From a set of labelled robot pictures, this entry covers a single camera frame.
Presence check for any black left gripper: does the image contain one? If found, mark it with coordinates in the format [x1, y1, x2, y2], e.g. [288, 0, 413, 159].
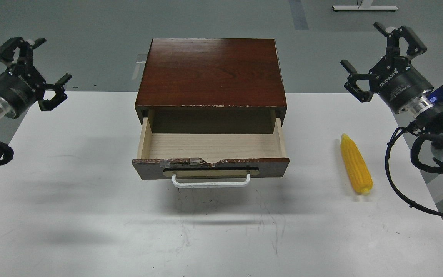
[0, 37, 72, 119]

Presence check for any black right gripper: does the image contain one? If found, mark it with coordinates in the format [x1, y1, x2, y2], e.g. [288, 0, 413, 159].
[340, 22, 434, 114]

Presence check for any yellow corn cob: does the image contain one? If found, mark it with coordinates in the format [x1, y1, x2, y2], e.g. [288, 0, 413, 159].
[340, 133, 374, 195]

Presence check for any wooden drawer with white handle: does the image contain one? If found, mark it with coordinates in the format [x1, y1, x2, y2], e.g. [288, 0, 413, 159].
[132, 118, 290, 187]

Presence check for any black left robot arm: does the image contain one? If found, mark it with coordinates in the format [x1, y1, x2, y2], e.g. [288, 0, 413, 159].
[0, 37, 72, 166]

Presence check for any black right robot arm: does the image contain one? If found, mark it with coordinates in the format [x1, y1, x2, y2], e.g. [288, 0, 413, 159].
[341, 22, 443, 174]

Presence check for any dark wooden cabinet shell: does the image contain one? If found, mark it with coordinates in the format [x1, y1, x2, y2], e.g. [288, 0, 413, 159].
[134, 38, 288, 122]

